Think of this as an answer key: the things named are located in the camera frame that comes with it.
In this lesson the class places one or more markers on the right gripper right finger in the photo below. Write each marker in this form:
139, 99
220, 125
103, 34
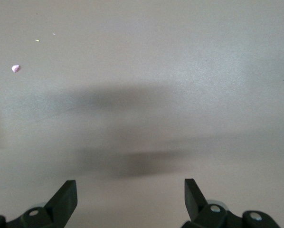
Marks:
196, 204

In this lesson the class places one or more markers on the tiny pink foam crumb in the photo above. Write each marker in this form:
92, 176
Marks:
16, 68

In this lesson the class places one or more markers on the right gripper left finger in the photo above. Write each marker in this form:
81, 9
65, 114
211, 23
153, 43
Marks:
61, 202

